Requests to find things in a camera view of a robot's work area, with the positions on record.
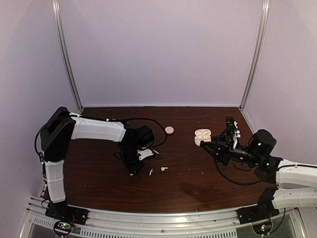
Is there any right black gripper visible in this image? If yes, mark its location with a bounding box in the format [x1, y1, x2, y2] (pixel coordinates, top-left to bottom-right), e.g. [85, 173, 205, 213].
[200, 134, 262, 167]

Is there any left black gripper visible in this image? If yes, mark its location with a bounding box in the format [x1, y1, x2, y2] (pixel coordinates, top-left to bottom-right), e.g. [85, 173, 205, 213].
[120, 144, 146, 176]

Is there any white square charging case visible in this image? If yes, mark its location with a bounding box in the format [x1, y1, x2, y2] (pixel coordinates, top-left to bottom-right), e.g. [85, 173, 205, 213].
[194, 128, 212, 146]

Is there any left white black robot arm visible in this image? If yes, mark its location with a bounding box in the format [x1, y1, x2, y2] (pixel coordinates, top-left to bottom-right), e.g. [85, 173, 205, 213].
[34, 107, 157, 220]

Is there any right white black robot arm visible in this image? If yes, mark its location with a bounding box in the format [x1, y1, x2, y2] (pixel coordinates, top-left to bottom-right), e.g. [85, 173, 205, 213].
[200, 129, 317, 219]

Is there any pink round earbud case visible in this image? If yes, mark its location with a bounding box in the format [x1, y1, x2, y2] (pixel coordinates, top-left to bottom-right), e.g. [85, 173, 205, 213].
[164, 126, 174, 135]

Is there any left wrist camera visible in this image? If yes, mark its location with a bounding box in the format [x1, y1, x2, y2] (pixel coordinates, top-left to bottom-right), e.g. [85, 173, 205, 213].
[138, 149, 155, 161]

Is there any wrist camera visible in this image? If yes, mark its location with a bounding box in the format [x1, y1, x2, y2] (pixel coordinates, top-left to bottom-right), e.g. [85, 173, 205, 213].
[225, 117, 241, 150]
[138, 149, 155, 161]

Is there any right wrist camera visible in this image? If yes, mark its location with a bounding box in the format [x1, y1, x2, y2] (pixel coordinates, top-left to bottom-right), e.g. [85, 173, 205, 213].
[225, 117, 241, 150]

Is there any right black cable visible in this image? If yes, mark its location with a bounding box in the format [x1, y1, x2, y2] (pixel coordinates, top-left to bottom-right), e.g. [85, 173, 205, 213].
[214, 158, 263, 185]

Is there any black cable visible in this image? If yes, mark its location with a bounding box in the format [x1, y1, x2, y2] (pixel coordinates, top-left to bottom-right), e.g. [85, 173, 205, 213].
[214, 158, 263, 185]
[121, 118, 168, 149]

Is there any left black cable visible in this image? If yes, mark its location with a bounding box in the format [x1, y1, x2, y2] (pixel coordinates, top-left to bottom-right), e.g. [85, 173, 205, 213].
[121, 118, 168, 149]

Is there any front aluminium rail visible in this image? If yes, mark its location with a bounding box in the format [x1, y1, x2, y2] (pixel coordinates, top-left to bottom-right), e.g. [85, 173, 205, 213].
[17, 196, 308, 238]

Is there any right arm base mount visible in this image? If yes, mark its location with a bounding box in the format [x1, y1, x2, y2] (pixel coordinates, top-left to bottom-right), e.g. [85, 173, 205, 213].
[236, 188, 280, 237]

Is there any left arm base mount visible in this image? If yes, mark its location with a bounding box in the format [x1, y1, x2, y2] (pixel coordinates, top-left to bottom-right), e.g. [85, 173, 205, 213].
[41, 188, 89, 238]

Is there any right aluminium frame post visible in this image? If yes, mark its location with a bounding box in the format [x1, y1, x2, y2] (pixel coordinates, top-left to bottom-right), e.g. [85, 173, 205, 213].
[239, 0, 270, 106]

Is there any aluminium frame post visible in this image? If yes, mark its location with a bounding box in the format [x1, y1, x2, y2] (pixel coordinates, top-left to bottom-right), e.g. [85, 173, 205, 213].
[239, 0, 270, 106]
[52, 0, 84, 112]

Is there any left aluminium frame post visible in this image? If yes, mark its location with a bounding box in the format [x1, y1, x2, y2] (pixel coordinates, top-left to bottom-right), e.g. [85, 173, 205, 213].
[52, 0, 84, 112]

